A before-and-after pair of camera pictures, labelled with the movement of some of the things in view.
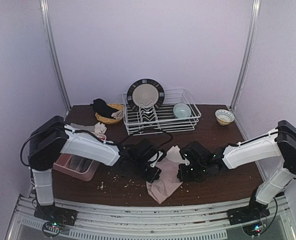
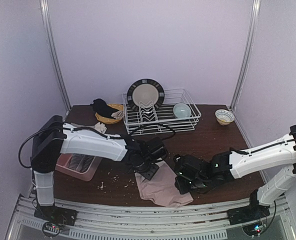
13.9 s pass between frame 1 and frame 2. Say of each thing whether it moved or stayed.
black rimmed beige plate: stayed
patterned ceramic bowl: stayed
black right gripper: moved
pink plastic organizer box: stayed
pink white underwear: moved
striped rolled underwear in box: stayed
